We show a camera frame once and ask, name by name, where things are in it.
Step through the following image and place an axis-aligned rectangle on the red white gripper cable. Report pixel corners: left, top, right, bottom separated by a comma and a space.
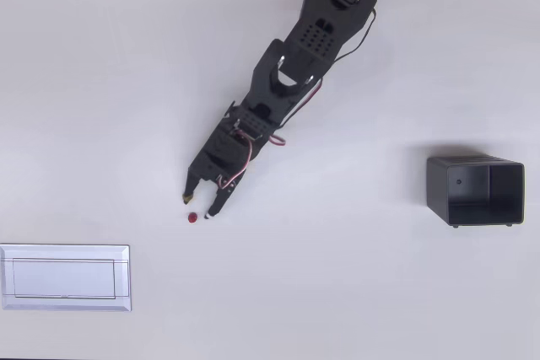
216, 129, 255, 191

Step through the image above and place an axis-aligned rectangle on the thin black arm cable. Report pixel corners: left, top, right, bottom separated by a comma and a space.
332, 7, 378, 67

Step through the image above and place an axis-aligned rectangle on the red wrist servo cable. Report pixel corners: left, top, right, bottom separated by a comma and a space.
268, 76, 325, 147

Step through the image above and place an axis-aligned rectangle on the black open box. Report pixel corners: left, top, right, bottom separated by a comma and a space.
425, 155, 526, 229

